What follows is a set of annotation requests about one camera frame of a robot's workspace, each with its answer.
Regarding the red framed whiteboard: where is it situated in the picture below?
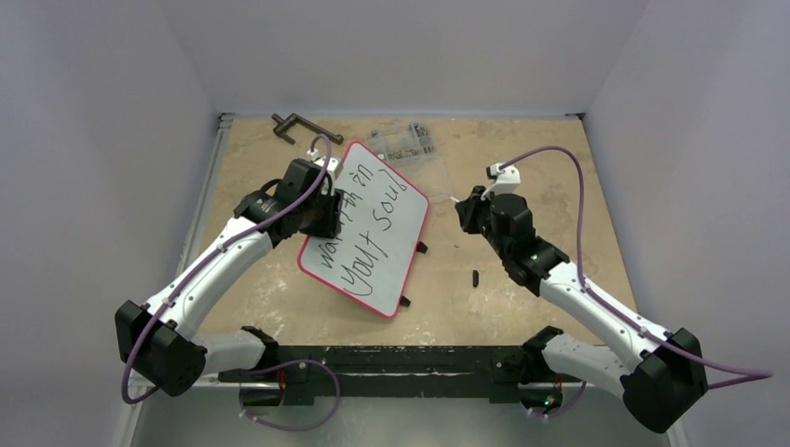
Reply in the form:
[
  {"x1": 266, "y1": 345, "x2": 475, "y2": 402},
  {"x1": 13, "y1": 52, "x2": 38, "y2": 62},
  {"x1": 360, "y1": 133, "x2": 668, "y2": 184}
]
[{"x1": 297, "y1": 142, "x2": 429, "y2": 318}]

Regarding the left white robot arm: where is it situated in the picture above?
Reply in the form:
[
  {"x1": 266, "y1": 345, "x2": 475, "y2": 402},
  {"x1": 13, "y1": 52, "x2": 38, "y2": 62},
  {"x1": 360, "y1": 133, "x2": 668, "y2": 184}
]
[{"x1": 115, "y1": 156, "x2": 344, "y2": 404}]

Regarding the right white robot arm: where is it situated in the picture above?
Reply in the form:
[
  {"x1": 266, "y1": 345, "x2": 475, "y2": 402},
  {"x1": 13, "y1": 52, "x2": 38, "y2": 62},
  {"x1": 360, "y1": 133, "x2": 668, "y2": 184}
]
[{"x1": 455, "y1": 185, "x2": 709, "y2": 433}]

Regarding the clear plastic parts box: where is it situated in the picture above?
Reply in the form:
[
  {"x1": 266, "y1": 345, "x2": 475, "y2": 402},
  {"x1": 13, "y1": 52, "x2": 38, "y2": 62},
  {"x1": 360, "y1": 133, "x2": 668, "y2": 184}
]
[{"x1": 364, "y1": 121, "x2": 454, "y2": 203}]

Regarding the black metal clamp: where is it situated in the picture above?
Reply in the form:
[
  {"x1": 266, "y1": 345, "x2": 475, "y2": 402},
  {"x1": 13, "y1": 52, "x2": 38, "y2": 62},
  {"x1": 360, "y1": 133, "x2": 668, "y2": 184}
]
[{"x1": 271, "y1": 113, "x2": 345, "y2": 145}]

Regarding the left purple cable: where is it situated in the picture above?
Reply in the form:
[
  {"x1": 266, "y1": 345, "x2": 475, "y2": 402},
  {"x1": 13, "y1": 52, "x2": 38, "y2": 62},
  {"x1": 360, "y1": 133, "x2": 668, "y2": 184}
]
[{"x1": 120, "y1": 133, "x2": 334, "y2": 406}]

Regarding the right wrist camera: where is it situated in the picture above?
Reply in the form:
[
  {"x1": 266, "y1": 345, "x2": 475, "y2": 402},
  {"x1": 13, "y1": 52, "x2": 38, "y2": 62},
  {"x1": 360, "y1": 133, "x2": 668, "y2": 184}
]
[{"x1": 482, "y1": 163, "x2": 521, "y2": 200}]

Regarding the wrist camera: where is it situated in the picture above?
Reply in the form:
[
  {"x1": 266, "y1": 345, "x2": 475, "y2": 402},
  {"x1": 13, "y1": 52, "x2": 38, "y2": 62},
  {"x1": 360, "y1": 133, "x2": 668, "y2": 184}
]
[
  {"x1": 306, "y1": 149, "x2": 343, "y2": 181},
  {"x1": 482, "y1": 163, "x2": 521, "y2": 200}
]

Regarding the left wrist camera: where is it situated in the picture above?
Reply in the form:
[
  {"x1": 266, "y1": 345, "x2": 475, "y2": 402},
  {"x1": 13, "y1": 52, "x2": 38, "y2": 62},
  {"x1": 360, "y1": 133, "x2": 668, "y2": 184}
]
[{"x1": 306, "y1": 149, "x2": 343, "y2": 181}]

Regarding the aluminium frame rail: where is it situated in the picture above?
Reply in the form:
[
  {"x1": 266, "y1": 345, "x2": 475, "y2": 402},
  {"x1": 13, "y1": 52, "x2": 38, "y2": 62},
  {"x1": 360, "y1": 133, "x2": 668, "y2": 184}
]
[{"x1": 176, "y1": 113, "x2": 237, "y2": 277}]

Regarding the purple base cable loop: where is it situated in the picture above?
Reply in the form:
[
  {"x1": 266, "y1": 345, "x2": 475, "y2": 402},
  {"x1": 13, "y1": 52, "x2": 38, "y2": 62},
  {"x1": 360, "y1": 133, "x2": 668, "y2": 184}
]
[{"x1": 238, "y1": 359, "x2": 342, "y2": 433}]

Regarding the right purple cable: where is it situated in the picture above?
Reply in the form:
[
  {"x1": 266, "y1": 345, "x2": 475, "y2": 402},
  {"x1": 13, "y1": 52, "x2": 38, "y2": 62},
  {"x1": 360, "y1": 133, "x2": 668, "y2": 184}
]
[{"x1": 497, "y1": 145, "x2": 774, "y2": 391}]

